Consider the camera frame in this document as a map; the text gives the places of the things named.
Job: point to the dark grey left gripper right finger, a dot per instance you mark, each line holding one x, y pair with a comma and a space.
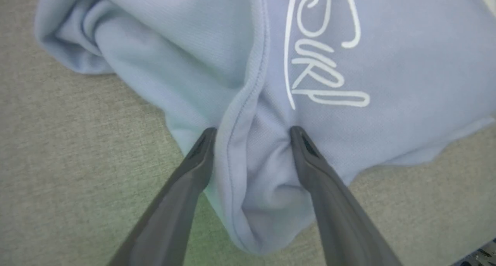
337, 215

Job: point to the light blue T-shirt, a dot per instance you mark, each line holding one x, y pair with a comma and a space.
193, 57

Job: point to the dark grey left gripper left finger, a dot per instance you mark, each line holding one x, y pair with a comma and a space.
170, 211

